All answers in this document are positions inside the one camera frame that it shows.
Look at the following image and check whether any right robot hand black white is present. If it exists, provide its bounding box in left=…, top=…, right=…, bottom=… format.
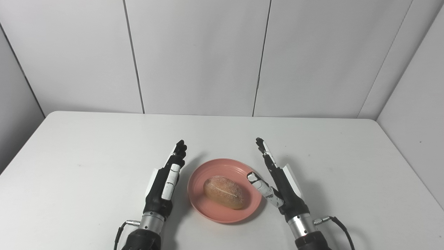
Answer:
left=247, top=137, right=310, bottom=223

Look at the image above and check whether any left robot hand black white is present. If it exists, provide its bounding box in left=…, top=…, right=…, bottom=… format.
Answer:
left=143, top=140, right=188, bottom=219

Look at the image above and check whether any bread roll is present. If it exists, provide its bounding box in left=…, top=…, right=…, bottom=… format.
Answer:
left=203, top=176, right=245, bottom=210

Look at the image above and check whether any pink plate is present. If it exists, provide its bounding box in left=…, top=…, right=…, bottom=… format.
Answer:
left=187, top=159, right=263, bottom=224

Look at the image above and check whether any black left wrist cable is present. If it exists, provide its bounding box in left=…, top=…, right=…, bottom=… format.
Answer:
left=113, top=219, right=141, bottom=250

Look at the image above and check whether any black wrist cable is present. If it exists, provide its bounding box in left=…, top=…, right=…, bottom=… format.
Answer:
left=313, top=216, right=356, bottom=250
left=113, top=219, right=141, bottom=250

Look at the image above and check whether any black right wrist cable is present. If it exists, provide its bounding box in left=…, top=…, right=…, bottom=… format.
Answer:
left=313, top=216, right=356, bottom=250

